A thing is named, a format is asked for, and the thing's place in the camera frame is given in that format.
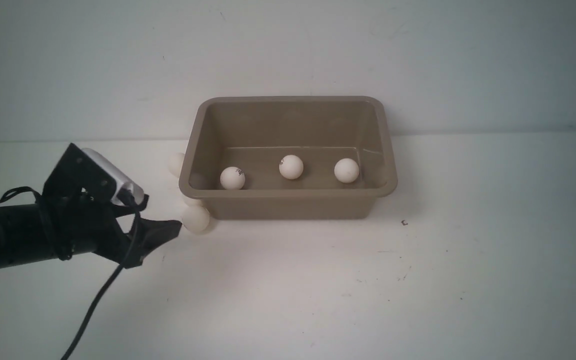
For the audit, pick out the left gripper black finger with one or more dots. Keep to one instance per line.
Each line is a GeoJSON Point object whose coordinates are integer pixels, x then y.
{"type": "Point", "coordinates": [149, 235]}

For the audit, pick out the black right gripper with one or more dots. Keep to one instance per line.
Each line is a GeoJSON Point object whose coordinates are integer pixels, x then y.
{"type": "Point", "coordinates": [79, 225]}

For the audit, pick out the white ping-pong ball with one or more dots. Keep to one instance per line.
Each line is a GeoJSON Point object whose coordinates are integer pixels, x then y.
{"type": "Point", "coordinates": [196, 219]}
{"type": "Point", "coordinates": [232, 178]}
{"type": "Point", "coordinates": [175, 163]}
{"type": "Point", "coordinates": [346, 170]}
{"type": "Point", "coordinates": [192, 202]}

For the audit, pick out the tan plastic storage bin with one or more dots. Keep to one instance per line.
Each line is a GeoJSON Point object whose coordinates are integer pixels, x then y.
{"type": "Point", "coordinates": [287, 146]}

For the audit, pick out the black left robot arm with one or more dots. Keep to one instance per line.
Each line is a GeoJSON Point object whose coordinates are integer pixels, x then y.
{"type": "Point", "coordinates": [22, 234]}

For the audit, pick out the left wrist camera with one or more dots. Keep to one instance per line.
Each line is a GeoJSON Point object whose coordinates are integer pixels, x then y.
{"type": "Point", "coordinates": [85, 171]}

